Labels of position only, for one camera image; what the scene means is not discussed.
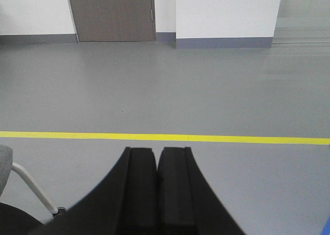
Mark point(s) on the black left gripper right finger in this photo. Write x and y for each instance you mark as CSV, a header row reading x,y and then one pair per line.
x,y
187,203

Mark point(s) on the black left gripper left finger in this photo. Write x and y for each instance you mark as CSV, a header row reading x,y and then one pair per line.
x,y
124,202

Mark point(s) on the blue door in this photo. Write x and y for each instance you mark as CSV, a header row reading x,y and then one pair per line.
x,y
325,230

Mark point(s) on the grey brown room door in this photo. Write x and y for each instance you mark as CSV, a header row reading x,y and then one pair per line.
x,y
114,20

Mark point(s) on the yellow floor tape line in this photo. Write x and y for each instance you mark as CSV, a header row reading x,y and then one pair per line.
x,y
164,137

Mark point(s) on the seated person black trousers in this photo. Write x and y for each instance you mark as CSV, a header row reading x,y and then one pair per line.
x,y
16,221

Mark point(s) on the grey office chair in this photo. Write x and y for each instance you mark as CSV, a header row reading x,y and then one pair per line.
x,y
8,166

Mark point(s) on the frosted glass partition wall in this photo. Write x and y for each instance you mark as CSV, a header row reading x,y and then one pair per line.
x,y
302,21

